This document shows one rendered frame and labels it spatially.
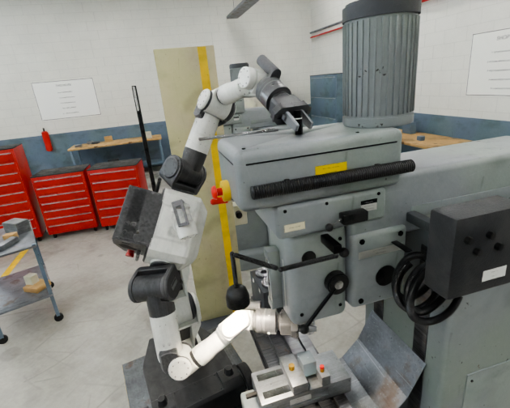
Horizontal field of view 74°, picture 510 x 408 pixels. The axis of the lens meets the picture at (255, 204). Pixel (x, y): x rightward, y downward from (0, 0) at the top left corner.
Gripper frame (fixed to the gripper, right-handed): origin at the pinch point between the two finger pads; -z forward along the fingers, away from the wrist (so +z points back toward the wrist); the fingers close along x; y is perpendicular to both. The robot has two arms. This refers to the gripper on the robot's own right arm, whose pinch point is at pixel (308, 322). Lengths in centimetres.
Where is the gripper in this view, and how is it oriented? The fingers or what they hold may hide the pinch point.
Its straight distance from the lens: 127.4
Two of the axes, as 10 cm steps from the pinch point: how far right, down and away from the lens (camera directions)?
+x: 1.6, -3.5, 9.2
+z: -9.8, 0.2, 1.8
